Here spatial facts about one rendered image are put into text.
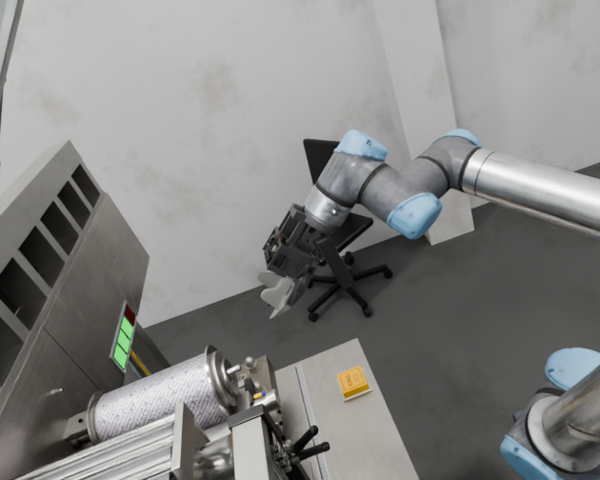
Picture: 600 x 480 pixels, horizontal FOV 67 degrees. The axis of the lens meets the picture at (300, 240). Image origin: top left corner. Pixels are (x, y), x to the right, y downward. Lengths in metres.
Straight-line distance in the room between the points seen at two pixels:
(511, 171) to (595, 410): 0.34
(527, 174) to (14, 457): 0.93
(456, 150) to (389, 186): 0.13
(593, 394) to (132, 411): 0.77
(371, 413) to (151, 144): 2.19
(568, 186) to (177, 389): 0.74
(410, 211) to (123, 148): 2.48
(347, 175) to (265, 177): 2.28
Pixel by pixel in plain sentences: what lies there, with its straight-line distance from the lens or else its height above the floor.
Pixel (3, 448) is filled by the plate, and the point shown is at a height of 1.41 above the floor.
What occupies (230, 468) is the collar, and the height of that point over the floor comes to 1.35.
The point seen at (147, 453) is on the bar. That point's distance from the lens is 0.66.
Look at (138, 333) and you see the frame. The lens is 1.91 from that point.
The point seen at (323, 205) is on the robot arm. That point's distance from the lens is 0.73.
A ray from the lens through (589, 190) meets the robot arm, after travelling 0.70.
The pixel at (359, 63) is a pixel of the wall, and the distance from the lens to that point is 2.86.
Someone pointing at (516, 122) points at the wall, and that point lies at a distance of 3.35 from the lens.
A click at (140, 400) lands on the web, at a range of 0.97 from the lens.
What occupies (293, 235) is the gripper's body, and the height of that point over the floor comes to 1.51.
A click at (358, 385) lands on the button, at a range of 1.27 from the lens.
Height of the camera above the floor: 1.89
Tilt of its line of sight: 31 degrees down
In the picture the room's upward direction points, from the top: 23 degrees counter-clockwise
